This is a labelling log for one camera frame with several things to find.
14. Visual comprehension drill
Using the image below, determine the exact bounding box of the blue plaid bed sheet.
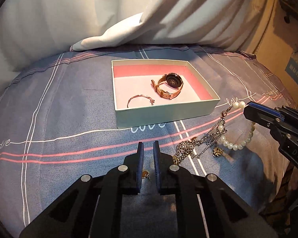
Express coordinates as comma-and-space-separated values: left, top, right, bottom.
0, 46, 296, 237

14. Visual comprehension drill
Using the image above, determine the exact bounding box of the gold pendant charm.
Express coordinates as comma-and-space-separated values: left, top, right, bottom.
213, 147, 224, 158

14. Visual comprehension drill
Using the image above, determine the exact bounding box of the green box pink interior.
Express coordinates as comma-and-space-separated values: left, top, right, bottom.
111, 59, 220, 129

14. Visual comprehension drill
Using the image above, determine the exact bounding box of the white curtain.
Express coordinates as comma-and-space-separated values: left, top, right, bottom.
0, 0, 274, 91

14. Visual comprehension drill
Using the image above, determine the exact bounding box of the brown leather strap watch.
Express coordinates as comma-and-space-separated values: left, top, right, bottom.
151, 73, 184, 100

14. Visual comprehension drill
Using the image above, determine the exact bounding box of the white pearl bracelet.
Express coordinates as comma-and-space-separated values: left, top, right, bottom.
217, 100, 256, 151

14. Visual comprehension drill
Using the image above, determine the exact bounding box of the small gold earring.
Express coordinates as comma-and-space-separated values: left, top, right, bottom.
141, 170, 150, 179

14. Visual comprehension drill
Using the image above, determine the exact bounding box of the rose gold bangle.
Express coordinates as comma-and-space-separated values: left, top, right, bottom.
126, 95, 155, 108

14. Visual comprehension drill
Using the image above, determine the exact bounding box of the silver chain necklace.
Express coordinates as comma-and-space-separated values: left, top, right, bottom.
175, 105, 234, 166

